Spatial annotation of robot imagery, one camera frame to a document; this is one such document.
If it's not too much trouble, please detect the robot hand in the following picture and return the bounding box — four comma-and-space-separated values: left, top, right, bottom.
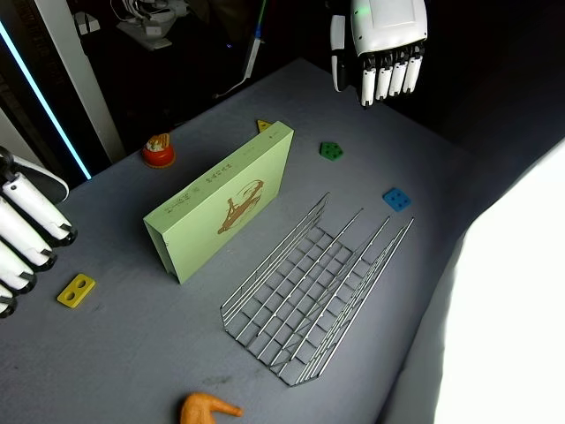
329, 0, 430, 110
0, 145, 79, 320

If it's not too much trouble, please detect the light green book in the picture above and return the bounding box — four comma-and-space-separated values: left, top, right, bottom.
143, 120, 296, 285

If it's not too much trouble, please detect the yellow two-hole rectangular block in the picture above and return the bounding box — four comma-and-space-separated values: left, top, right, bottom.
56, 273, 97, 309

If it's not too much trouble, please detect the cyan light strip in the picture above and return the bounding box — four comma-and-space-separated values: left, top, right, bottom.
0, 19, 93, 181

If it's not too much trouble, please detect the green pentagon block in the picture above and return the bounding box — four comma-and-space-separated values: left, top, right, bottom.
318, 140, 346, 162

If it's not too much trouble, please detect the white wand with green rod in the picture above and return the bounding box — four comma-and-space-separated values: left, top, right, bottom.
213, 0, 268, 100

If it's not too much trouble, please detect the red toy cupcake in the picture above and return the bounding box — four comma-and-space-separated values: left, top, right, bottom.
140, 132, 177, 170

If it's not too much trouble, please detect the blue square four-hole block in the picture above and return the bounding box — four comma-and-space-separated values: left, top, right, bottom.
381, 187, 412, 214

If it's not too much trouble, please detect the grey table cloth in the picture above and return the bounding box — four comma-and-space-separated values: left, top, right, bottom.
0, 57, 565, 424

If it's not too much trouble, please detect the white device on stand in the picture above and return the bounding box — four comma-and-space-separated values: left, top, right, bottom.
109, 0, 192, 52

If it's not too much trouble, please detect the large bright white panel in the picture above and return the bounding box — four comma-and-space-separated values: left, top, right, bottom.
432, 148, 565, 424

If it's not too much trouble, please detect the white vertical post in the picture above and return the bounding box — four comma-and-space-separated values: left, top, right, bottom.
33, 0, 127, 165

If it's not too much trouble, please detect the wire metal rack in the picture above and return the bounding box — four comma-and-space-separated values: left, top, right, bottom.
219, 191, 416, 388

